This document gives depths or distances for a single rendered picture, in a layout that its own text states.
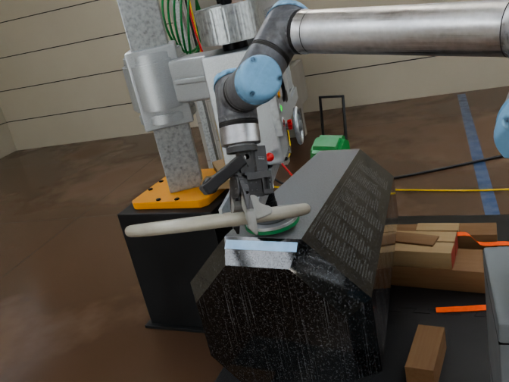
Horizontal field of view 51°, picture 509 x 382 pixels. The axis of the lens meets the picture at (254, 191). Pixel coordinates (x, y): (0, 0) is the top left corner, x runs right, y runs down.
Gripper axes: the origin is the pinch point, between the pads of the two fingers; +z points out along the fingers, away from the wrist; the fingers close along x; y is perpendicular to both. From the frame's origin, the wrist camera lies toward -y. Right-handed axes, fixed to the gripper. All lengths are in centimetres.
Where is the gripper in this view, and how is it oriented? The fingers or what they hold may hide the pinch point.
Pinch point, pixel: (243, 235)
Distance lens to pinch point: 121.6
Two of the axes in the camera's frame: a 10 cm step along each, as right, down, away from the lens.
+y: 9.5, -1.1, 3.0
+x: -2.9, 0.6, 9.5
